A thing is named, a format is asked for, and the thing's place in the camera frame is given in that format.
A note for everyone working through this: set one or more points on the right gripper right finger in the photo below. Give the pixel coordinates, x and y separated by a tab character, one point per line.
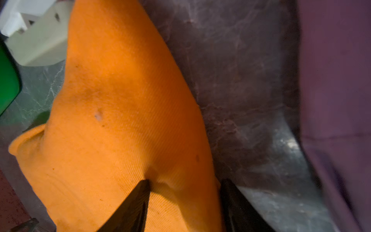
239	215

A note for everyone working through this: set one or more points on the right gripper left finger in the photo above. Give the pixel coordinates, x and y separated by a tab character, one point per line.
131	215

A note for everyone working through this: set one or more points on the orange pants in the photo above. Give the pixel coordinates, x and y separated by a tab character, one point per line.
124	114

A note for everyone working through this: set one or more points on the green plastic basket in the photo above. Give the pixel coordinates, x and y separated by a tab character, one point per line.
10	80

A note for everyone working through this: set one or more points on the folded purple pants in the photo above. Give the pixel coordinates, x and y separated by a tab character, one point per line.
335	105

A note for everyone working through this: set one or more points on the white stapler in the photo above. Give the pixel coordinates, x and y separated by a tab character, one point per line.
36	31

